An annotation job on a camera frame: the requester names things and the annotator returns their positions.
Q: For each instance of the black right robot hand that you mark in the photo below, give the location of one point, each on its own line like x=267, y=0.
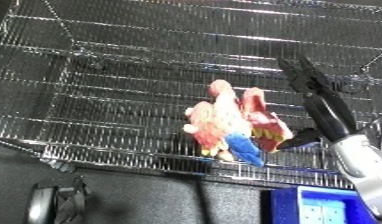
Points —
x=326, y=106

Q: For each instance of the red parrot soft toy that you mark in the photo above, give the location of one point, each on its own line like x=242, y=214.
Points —
x=229, y=120

